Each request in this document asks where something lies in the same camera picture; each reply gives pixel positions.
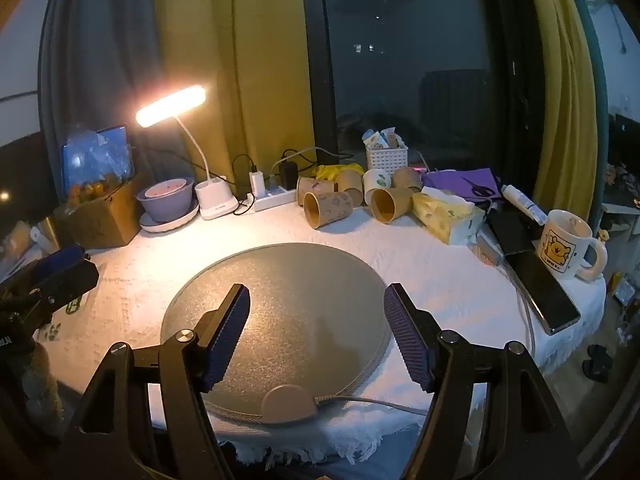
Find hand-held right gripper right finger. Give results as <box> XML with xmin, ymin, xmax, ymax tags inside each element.
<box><xmin>382</xmin><ymin>282</ymin><xmax>586</xmax><ymax>480</ymax></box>

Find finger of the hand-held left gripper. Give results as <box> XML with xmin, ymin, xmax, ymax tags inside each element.
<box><xmin>27</xmin><ymin>260</ymin><xmax>100</xmax><ymax>312</ymax></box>
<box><xmin>0</xmin><ymin>244</ymin><xmax>91</xmax><ymax>288</ymax></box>

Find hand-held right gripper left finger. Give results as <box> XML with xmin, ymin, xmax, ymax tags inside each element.
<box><xmin>55</xmin><ymin>282</ymin><xmax>251</xmax><ymax>480</ymax></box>

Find person's left forearm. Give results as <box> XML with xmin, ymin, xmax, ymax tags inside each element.
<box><xmin>0</xmin><ymin>337</ymin><xmax>67</xmax><ymax>443</ymax></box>

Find brown paper cup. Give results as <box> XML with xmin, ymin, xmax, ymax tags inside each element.
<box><xmin>334</xmin><ymin>169</ymin><xmax>365</xmax><ymax>207</ymax></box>
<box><xmin>391</xmin><ymin>166</ymin><xmax>425</xmax><ymax>192</ymax></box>
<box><xmin>296</xmin><ymin>176</ymin><xmax>336</xmax><ymax>207</ymax></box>
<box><xmin>303</xmin><ymin>190</ymin><xmax>354</xmax><ymax>231</ymax></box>
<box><xmin>369</xmin><ymin>186</ymin><xmax>423</xmax><ymax>224</ymax></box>

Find white leaf print paper cup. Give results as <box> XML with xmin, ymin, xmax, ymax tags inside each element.
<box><xmin>362</xmin><ymin>168</ymin><xmax>393</xmax><ymax>206</ymax></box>

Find cardboard box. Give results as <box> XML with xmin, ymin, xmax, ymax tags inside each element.
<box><xmin>52</xmin><ymin>180</ymin><xmax>143</xmax><ymax>251</ymax></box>

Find pile of small oranges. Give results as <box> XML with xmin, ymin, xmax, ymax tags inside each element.
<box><xmin>67</xmin><ymin>172</ymin><xmax>123</xmax><ymax>206</ymax></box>

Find round grey heating mat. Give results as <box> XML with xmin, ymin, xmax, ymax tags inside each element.
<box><xmin>160</xmin><ymin>242</ymin><xmax>392</xmax><ymax>427</ymax></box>

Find clear plastic bag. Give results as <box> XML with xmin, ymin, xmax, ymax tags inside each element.
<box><xmin>62</xmin><ymin>127</ymin><xmax>136</xmax><ymax>206</ymax></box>

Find white plate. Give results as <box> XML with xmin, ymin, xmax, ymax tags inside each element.
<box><xmin>139</xmin><ymin>199</ymin><xmax>200</xmax><ymax>234</ymax></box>

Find purple bowl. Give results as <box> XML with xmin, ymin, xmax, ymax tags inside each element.
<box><xmin>136</xmin><ymin>177</ymin><xmax>196</xmax><ymax>223</ymax></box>

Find yellow tissue box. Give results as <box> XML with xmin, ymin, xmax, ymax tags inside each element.
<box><xmin>411</xmin><ymin>187</ymin><xmax>487</xmax><ymax>246</ymax></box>

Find white desk lamp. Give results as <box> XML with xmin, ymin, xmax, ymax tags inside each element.
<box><xmin>135</xmin><ymin>85</ymin><xmax>241</xmax><ymax>221</ymax></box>

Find black smartphone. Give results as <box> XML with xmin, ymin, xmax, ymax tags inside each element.
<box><xmin>502</xmin><ymin>249</ymin><xmax>582</xmax><ymax>336</ymax></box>

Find white power strip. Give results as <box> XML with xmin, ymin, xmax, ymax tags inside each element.
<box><xmin>254</xmin><ymin>186</ymin><xmax>296</xmax><ymax>212</ymax></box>

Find black flat device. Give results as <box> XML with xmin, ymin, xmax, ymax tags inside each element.
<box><xmin>486</xmin><ymin>210</ymin><xmax>543</xmax><ymax>256</ymax></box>

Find purple cloth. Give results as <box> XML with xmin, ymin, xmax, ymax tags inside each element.
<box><xmin>422</xmin><ymin>167</ymin><xmax>503</xmax><ymax>201</ymax></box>

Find black scissors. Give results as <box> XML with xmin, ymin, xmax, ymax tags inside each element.
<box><xmin>460</xmin><ymin>175</ymin><xmax>496</xmax><ymax>198</ymax></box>

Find white cartoon mug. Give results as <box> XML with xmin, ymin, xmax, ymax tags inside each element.
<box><xmin>530</xmin><ymin>209</ymin><xmax>609</xmax><ymax>281</ymax></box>

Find white tube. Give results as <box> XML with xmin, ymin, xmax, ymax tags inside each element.
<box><xmin>501</xmin><ymin>184</ymin><xmax>548</xmax><ymax>226</ymax></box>

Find white plastic basket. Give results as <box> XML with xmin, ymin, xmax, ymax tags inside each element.
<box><xmin>365</xmin><ymin>144</ymin><xmax>409</xmax><ymax>173</ymax></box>

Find yellow cloth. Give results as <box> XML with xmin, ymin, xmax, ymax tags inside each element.
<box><xmin>314</xmin><ymin>162</ymin><xmax>366</xmax><ymax>181</ymax></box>

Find black slipper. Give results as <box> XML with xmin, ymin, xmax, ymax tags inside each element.
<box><xmin>582</xmin><ymin>344</ymin><xmax>613</xmax><ymax>380</ymax></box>

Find bundle of small sachets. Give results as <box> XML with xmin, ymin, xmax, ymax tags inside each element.
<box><xmin>361</xmin><ymin>127</ymin><xmax>405</xmax><ymax>151</ymax></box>

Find grey curtain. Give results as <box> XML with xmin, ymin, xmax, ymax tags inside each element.
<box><xmin>37</xmin><ymin>0</ymin><xmax>166</xmax><ymax>181</ymax></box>

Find yellow curtain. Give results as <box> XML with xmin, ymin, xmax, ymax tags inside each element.
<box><xmin>520</xmin><ymin>0</ymin><xmax>608</xmax><ymax>221</ymax></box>
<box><xmin>152</xmin><ymin>0</ymin><xmax>316</xmax><ymax>186</ymax></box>

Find black cable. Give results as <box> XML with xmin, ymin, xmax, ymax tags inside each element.
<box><xmin>132</xmin><ymin>142</ymin><xmax>258</xmax><ymax>203</ymax></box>

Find white cable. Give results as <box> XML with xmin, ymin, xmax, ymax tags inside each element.
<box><xmin>271</xmin><ymin>146</ymin><xmax>343</xmax><ymax>181</ymax></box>

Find black window frame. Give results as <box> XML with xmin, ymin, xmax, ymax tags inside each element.
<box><xmin>300</xmin><ymin>0</ymin><xmax>536</xmax><ymax>186</ymax></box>

